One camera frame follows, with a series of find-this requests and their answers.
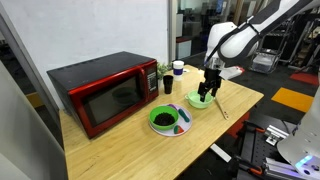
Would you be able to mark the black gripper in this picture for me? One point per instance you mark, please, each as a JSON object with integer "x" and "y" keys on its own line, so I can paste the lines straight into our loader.
{"x": 212, "y": 77}

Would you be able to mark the green cucumber toy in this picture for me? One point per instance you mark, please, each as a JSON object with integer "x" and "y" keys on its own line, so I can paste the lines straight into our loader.
{"x": 183, "y": 115}

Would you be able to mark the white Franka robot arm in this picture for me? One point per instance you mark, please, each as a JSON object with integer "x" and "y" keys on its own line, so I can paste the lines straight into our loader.
{"x": 236, "y": 43}

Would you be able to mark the white paper cup blue sleeve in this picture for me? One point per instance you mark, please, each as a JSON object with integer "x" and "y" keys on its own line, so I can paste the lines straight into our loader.
{"x": 178, "y": 71}

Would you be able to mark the black cup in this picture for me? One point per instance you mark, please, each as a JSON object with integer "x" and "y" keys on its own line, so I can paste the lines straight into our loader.
{"x": 168, "y": 85}

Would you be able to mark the wooden spoon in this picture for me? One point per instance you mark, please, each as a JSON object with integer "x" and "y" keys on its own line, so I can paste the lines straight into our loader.
{"x": 221, "y": 108}

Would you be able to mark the purple grape toy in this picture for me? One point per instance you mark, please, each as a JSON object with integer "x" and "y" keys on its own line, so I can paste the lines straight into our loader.
{"x": 172, "y": 106}

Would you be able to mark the white round plate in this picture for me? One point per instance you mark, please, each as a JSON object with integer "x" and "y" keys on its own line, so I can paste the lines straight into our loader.
{"x": 185, "y": 126}

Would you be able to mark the red fruit toy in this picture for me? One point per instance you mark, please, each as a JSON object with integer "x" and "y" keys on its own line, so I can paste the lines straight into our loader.
{"x": 178, "y": 129}

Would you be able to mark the white cabinet with red top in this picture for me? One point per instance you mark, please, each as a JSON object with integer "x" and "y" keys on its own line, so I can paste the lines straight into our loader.
{"x": 184, "y": 49}

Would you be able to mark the small potted green plant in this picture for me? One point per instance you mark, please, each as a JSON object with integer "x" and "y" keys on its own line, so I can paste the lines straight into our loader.
{"x": 162, "y": 70}

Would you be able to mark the green bowl of dark beans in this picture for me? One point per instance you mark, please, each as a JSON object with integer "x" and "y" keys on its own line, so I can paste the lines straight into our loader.
{"x": 154, "y": 113}

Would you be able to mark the white strip under table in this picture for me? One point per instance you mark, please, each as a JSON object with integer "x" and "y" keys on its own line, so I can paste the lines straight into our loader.
{"x": 220, "y": 152}

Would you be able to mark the black perforated breadboard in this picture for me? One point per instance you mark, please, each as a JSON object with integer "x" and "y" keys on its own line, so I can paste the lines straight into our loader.
{"x": 256, "y": 146}

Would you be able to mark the orange floor mat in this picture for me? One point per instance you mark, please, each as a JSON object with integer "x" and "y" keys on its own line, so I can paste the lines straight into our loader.
{"x": 293, "y": 99}

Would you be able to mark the red floor mat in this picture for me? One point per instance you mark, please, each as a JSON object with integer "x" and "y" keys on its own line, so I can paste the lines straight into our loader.
{"x": 305, "y": 78}

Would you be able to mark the red and black microwave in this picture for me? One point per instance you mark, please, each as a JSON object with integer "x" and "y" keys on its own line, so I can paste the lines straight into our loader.
{"x": 100, "y": 70}

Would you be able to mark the yellow box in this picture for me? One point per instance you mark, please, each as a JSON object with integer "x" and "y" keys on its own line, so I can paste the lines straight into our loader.
{"x": 35, "y": 100}

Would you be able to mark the grey panel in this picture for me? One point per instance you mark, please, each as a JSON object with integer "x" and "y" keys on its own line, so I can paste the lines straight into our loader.
{"x": 26, "y": 140}

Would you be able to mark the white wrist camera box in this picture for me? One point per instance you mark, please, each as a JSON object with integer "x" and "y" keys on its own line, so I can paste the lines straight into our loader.
{"x": 233, "y": 72}

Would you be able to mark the aluminium bracket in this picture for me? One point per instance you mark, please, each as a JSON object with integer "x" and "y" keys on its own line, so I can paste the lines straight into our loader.
{"x": 276, "y": 133}

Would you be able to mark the aluminium extrusion rail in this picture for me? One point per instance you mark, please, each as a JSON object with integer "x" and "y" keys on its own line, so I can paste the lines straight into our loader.
{"x": 280, "y": 166}

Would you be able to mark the grey metal frame beam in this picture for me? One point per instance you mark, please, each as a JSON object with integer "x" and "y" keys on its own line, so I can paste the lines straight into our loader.
{"x": 30, "y": 70}

